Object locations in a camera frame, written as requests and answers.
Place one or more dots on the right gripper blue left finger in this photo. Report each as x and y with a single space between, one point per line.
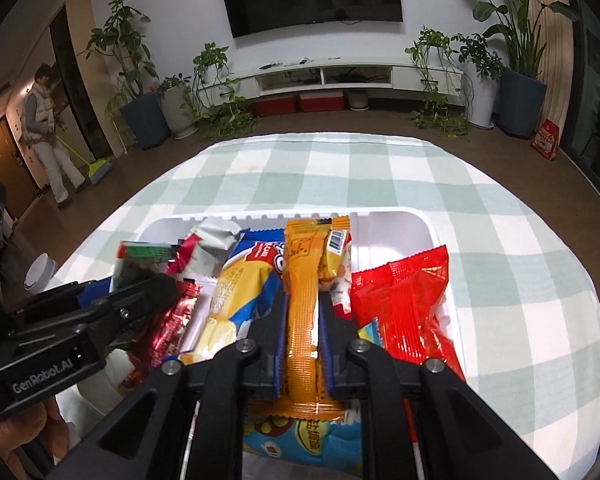
281 310

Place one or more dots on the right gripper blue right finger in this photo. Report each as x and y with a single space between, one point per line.
325 346

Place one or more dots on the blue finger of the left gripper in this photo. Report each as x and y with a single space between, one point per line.
94 290

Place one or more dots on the blue cake snack packet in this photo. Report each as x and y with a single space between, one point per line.
249 280

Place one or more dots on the green red snack packet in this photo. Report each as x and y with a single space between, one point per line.
136 261

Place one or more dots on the orange snack stick packet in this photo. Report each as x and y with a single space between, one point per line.
314 255

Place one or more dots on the red white lychee candy packet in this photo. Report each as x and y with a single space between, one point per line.
161 337

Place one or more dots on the white red long snack bag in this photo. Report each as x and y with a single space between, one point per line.
205 249

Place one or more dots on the blue shutiao chips bag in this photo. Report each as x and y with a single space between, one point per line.
325 433

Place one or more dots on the pink pororo snack packet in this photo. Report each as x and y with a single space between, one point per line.
341 286

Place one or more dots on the person left hand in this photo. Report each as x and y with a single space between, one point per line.
42 421

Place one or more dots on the white plastic bucket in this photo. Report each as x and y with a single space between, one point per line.
40 273

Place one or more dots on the white plastic tray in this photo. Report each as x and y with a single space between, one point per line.
378 237

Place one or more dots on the person in white clothes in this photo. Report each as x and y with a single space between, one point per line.
38 132

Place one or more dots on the tall plant dark pot left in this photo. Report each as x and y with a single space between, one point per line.
133 109

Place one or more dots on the tall plant dark pot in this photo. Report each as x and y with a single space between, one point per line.
133 109
522 94

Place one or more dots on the red storage box left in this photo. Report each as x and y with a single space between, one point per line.
275 105

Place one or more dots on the red storage box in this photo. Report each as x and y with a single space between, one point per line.
322 101
275 105

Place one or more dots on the red storage box right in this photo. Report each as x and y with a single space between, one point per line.
322 101

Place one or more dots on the vine plant on stand left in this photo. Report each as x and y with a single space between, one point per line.
218 101

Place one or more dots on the green checkered tablecloth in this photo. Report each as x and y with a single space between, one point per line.
525 311

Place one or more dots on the plant in white pot left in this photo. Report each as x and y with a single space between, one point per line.
175 97

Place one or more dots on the plant in white pot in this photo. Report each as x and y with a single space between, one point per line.
175 97
482 70

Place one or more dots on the trailing vine plant right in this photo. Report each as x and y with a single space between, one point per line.
433 56

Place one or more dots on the white tv console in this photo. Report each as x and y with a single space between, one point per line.
386 76

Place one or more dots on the red paper bag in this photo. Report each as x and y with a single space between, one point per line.
546 140

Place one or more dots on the plant in white pot right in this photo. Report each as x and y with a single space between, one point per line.
482 70

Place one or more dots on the tall plant dark pot right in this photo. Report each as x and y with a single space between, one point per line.
522 94

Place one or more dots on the beige curtain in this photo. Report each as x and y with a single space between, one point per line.
556 67

